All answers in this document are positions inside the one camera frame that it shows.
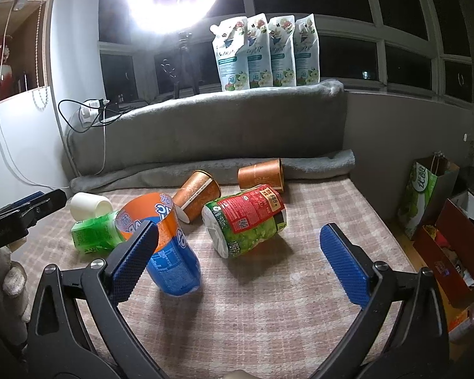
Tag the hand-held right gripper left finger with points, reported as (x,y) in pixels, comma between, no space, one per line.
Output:
(136,258)

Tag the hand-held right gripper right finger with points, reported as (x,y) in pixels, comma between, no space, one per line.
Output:
(345,268)

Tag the blue and orange cup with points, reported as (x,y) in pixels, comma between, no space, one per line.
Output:
(173,260)

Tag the brown paper cup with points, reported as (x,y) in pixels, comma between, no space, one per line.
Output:
(260,175)
(195,195)

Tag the rolled grey blanket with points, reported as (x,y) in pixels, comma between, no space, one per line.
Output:
(308,164)

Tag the green cup with red label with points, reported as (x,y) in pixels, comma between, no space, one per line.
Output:
(245,213)

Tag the window frame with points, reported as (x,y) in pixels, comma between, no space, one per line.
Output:
(381,63)

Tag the white cup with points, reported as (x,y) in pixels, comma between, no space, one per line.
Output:
(87,205)

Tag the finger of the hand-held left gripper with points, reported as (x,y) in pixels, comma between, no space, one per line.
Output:
(19,217)

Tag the red cardboard box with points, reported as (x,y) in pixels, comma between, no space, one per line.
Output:
(450,276)

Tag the wooden shelf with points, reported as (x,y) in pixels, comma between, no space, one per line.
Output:
(23,47)

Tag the green paper bag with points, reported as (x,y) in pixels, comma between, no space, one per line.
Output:
(422,197)

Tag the white floral refill pouch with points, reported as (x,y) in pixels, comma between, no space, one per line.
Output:
(231,59)
(282,55)
(307,53)
(260,55)

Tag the plaid blanket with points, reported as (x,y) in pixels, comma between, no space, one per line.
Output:
(260,304)

